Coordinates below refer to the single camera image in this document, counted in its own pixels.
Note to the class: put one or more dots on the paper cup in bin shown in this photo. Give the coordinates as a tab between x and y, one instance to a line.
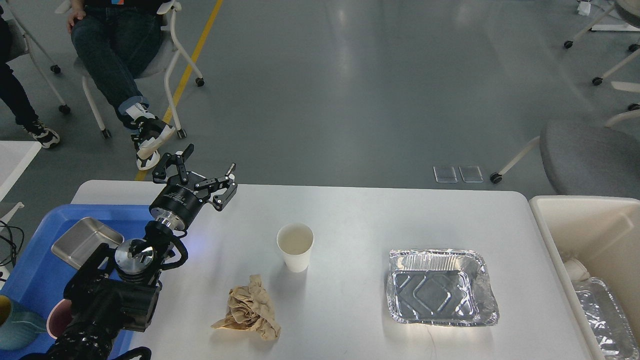
576	270

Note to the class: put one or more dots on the blue plastic tray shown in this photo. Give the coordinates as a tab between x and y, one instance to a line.
39	277

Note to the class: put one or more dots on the clear floor plate right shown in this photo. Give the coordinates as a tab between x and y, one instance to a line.
471	174

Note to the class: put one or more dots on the white plastic bin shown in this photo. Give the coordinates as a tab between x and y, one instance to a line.
603	234

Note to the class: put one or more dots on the aluminium foil tray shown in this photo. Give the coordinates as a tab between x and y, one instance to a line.
440	287

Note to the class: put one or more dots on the pink plastic mug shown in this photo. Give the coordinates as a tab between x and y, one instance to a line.
59	318

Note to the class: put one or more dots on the grey office chair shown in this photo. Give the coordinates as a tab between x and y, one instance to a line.
585	160

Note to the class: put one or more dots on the grey white rolling chair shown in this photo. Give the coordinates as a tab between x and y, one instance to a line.
164	62

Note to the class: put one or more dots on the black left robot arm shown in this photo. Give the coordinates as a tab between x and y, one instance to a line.
118	288

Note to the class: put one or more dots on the teal ceramic mug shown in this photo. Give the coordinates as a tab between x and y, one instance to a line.
19	326

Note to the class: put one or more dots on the white side table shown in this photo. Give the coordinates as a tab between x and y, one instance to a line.
15	157

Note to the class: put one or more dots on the clear floor plate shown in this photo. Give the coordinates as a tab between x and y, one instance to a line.
445	174
471	174

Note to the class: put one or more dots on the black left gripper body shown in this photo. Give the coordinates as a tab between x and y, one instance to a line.
177	205

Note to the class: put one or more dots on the brown paper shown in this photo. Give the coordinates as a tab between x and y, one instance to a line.
251	309

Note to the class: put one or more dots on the stainless steel tray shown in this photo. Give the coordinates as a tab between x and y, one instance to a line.
79	242

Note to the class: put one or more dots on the foil tray in bin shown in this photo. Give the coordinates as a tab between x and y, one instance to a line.
607	320

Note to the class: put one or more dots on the seated person in black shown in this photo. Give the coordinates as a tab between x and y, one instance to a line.
116	40

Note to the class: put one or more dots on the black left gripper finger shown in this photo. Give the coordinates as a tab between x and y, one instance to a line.
217	191
178	159

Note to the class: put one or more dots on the clear floor plate left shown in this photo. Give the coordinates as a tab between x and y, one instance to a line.
445	174

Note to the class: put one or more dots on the white paper cup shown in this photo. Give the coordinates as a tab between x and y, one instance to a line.
295	242

